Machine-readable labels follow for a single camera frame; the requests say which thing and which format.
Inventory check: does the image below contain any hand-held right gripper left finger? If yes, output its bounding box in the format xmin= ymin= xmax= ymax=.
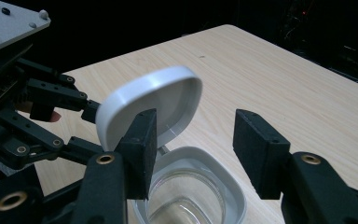
xmin=115 ymin=107 xmax=158 ymax=201

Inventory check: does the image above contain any grey lidded container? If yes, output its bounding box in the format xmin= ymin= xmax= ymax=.
xmin=95 ymin=64 xmax=248 ymax=224

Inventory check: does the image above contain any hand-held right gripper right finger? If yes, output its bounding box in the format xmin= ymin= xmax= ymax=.
xmin=232 ymin=108 xmax=292 ymax=201

